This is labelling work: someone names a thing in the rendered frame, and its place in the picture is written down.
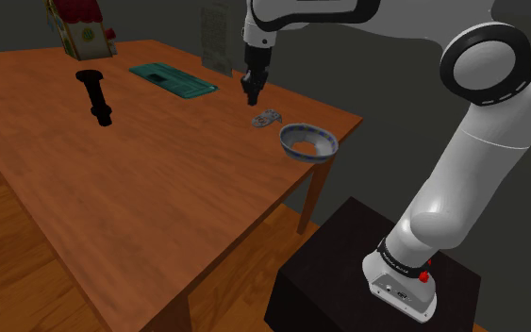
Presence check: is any white bowl with blue rim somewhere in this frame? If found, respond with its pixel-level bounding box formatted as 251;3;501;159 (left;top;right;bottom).
278;122;340;165

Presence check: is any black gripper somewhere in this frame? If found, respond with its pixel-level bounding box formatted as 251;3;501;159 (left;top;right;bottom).
240;42;274;108

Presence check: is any black pepper grinder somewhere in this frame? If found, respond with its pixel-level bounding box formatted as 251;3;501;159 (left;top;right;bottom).
75;69;113;128

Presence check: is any toy house with red roof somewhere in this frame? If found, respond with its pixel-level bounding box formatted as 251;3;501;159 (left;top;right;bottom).
44;0;119;62

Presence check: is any black robot stand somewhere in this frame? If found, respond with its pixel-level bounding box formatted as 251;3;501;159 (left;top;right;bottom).
263;195;482;332

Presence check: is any grey printed paper sheet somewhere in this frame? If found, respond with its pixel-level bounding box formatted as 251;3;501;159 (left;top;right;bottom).
200;0;235;78

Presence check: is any brown wooden table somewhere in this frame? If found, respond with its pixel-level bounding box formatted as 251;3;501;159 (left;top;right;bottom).
0;39;365;332

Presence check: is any small grey perforated metal piece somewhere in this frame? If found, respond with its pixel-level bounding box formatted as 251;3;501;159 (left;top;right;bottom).
251;108;284;129

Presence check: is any teal flat rectangular tray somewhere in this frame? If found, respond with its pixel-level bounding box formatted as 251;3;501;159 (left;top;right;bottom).
128;62;220;100

